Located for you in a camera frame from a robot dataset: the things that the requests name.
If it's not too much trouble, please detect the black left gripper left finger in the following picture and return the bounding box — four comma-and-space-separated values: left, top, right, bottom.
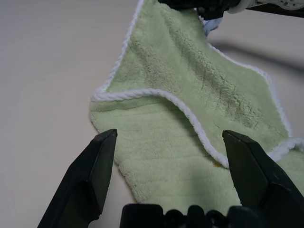
37, 129, 118, 228

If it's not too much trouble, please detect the green towel white trim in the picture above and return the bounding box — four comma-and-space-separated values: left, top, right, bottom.
88, 0, 304, 209

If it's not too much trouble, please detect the folded blue towel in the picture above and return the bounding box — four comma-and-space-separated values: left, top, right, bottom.
203, 18, 224, 37

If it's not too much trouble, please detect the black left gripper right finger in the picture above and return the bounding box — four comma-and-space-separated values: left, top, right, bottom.
222, 130, 304, 223

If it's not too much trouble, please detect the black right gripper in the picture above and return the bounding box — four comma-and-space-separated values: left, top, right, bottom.
158, 0, 238, 21

